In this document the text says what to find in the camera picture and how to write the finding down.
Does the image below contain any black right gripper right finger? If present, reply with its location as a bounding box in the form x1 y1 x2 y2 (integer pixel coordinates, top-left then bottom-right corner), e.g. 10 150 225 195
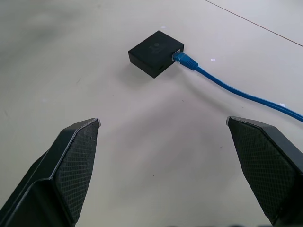
226 115 303 227

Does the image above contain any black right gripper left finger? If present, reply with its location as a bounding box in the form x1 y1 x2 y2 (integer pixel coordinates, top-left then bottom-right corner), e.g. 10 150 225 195
0 117 101 227

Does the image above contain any blue Ethernet cable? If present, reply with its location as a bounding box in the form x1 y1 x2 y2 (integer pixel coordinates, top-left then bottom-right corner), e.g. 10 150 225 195
172 51 303 123

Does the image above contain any small black box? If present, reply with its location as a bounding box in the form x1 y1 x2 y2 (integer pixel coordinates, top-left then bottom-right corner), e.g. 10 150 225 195
128 30 185 79

